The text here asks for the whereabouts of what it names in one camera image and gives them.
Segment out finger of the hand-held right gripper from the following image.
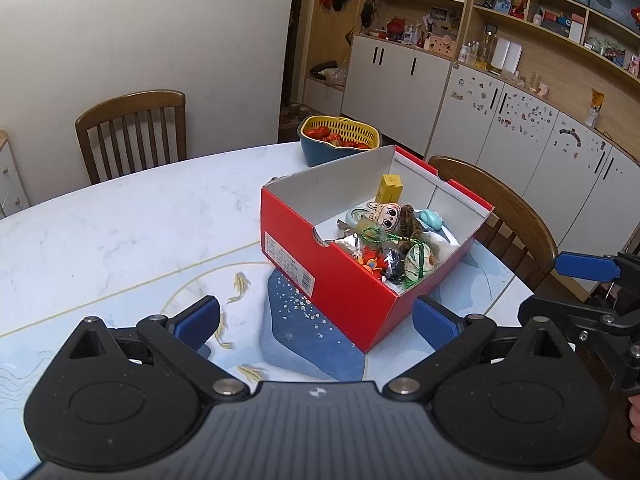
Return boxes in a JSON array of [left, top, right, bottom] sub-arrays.
[[555, 252, 640, 281], [517, 295, 640, 393]]

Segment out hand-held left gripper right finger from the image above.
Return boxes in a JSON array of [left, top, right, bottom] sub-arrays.
[[382, 296, 576, 403]]

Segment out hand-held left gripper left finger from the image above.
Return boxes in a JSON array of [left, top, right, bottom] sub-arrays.
[[65, 296, 250, 404]]

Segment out green netted egg charm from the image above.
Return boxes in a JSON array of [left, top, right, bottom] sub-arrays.
[[362, 227, 436, 288]]

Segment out black plastic packet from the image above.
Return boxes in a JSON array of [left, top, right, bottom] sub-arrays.
[[382, 247, 407, 284]]

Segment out red orange charm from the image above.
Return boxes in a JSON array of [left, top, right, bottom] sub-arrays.
[[357, 252, 388, 274]]

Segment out red cardboard box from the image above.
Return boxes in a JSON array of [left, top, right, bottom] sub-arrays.
[[260, 145, 495, 353]]

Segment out brown wreath keychain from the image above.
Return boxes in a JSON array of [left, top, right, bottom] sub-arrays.
[[395, 204, 424, 241]]

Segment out light blue charm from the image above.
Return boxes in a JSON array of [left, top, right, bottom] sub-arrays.
[[415, 209, 445, 231]]

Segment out plush doll keychain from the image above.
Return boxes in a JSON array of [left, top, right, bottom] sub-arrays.
[[360, 201, 401, 235]]

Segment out small yellow box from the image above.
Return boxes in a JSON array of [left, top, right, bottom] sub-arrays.
[[376, 175, 405, 203]]

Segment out person's right hand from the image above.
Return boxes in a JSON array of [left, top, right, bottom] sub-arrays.
[[627, 395, 640, 443]]

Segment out dark wooden curved chair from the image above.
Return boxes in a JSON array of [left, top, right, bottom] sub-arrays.
[[429, 156, 558, 291]]

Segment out yellow blue strawberry basket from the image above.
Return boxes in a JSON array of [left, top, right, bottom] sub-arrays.
[[297, 115, 383, 167]]

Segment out white rounded containers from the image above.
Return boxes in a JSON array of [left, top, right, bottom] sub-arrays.
[[492, 40, 523, 74]]

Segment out dark wooden slatted chair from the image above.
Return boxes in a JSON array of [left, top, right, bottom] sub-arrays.
[[75, 90, 187, 185]]

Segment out white wooden side cabinet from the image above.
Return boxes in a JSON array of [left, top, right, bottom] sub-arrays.
[[0, 130, 31, 218]]

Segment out white wooden wall cabinet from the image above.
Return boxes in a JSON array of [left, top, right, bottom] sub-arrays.
[[280, 0, 640, 296]]

